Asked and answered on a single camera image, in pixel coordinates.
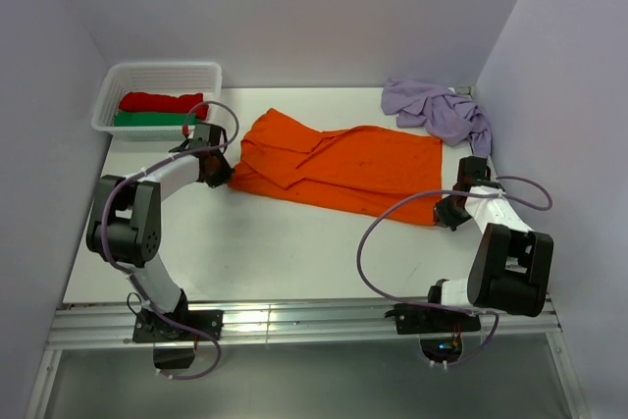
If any orange t shirt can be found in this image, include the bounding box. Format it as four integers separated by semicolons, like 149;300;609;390
229;108;443;226

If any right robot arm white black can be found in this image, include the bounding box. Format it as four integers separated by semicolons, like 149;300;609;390
424;183;554;331

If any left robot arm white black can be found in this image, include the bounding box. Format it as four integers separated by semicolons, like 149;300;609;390
85;150;234;340

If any lilac t shirt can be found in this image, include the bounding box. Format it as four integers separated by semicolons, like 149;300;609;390
381;79;492;158

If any green rolled t shirt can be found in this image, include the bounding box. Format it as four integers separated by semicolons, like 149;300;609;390
114;111;186;127

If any red rolled t shirt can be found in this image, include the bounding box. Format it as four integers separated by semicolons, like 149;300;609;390
119;92;204;114

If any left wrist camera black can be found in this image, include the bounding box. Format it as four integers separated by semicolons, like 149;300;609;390
169;123;227;153

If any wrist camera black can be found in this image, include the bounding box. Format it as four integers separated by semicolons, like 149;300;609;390
453;156;492;192
169;123;227;153

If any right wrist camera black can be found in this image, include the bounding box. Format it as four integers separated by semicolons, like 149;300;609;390
453;156;492;192

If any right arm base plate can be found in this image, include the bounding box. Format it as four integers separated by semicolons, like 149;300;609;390
385;303;482;335

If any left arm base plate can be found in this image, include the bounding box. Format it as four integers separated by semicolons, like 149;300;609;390
131;310;224;343

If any aluminium rail frame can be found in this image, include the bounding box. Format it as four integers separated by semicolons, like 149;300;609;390
24;87;590;419

